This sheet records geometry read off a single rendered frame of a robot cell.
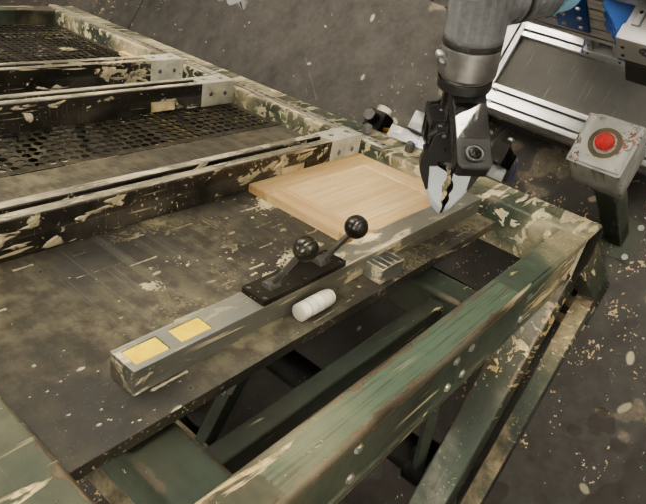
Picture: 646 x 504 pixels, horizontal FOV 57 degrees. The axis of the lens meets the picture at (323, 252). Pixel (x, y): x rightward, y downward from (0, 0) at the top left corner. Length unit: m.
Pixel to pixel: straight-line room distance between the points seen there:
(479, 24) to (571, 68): 1.56
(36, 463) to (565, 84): 2.02
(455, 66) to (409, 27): 2.04
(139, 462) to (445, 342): 0.44
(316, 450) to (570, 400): 1.67
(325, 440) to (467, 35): 0.50
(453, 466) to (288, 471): 0.92
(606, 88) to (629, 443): 1.17
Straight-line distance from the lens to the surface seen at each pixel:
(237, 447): 0.80
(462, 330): 0.92
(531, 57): 2.35
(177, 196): 1.18
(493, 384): 1.50
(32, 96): 1.58
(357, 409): 0.73
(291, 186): 1.32
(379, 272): 1.05
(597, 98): 2.25
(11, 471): 0.59
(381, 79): 2.75
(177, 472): 0.75
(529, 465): 2.30
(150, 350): 0.79
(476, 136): 0.79
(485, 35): 0.77
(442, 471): 1.55
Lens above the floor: 2.26
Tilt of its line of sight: 60 degrees down
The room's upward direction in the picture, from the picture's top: 67 degrees counter-clockwise
